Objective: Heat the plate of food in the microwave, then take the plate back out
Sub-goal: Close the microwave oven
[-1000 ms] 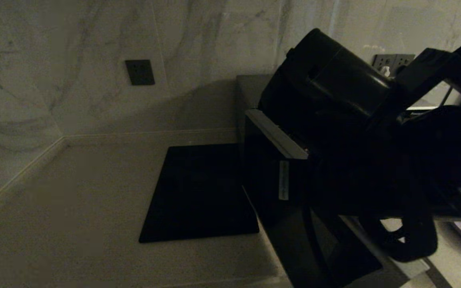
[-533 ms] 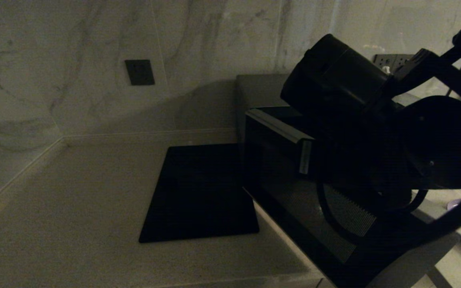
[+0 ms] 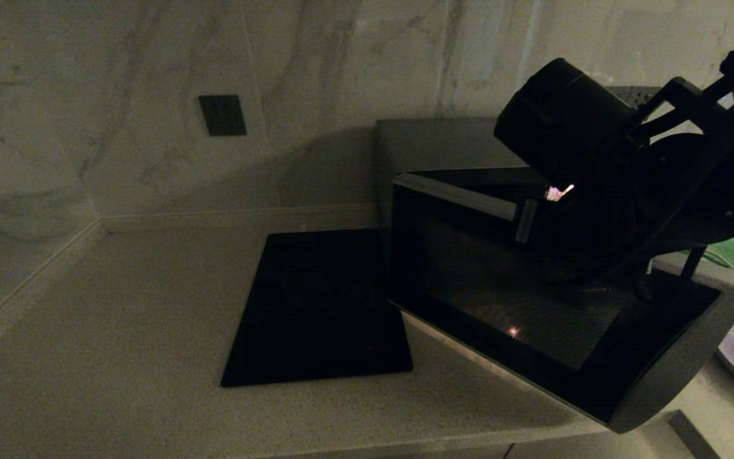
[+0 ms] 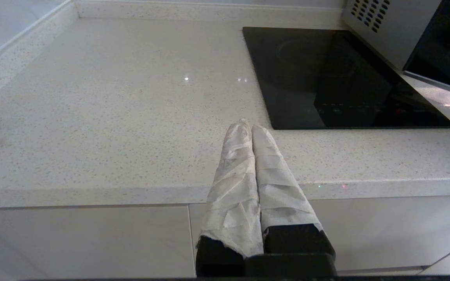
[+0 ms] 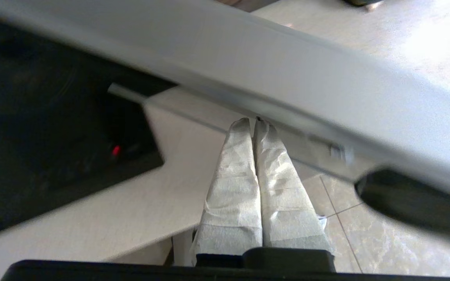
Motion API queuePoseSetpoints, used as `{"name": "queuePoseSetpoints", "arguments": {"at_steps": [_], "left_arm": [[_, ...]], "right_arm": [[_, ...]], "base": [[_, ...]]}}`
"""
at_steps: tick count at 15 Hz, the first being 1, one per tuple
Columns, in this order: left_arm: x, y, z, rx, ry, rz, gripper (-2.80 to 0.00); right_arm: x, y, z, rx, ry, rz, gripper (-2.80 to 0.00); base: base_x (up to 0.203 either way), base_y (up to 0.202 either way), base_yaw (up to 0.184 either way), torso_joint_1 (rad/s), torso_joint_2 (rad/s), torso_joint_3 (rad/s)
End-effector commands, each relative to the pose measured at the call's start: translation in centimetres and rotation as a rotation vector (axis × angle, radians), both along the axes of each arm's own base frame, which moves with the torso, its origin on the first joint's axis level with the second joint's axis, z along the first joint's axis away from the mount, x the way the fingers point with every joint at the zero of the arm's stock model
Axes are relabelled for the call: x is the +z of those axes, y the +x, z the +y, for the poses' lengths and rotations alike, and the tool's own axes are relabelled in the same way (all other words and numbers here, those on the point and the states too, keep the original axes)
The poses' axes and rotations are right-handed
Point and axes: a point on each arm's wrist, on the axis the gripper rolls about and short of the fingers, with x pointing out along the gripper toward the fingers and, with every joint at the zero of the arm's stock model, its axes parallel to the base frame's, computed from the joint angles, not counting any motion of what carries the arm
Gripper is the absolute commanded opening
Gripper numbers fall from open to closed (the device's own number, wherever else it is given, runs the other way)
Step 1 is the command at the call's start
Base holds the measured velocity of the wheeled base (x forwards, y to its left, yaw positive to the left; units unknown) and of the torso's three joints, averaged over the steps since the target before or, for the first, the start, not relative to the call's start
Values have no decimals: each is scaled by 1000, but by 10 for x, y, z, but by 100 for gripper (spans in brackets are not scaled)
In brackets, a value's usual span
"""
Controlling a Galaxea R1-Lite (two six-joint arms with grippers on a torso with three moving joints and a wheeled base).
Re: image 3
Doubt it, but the black glass induction cooktop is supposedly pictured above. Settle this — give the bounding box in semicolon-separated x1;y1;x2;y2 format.
220;228;414;388

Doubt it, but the single dark grey wall socket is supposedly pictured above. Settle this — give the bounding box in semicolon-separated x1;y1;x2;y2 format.
199;95;247;136

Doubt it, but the grey socket with black plug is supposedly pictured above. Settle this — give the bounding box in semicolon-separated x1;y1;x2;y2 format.
612;86;661;108

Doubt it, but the black glass microwave door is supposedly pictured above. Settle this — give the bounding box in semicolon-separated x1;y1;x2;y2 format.
389;171;734;434

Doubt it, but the beige narrow cabinet front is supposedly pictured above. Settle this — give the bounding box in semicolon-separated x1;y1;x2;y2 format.
506;430;683;459

